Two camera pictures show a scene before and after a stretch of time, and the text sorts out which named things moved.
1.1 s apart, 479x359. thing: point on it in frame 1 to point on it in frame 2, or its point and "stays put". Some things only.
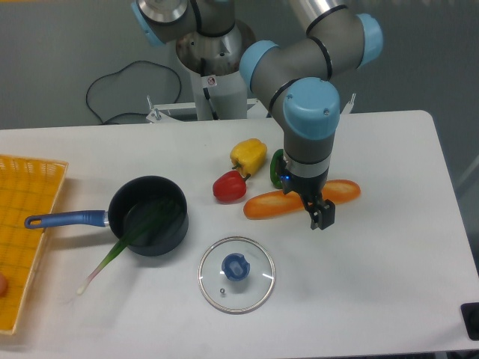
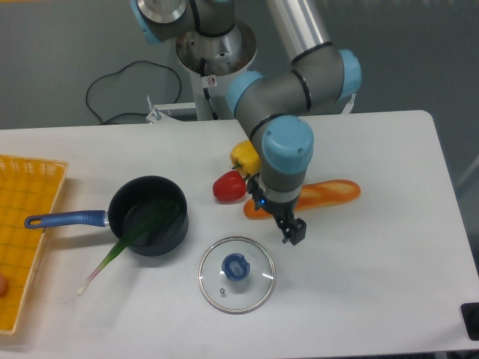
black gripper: (310, 188) to (294, 232)
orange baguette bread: (281, 204) stays put
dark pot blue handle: (152, 212) stays put
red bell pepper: (230, 186) stays put
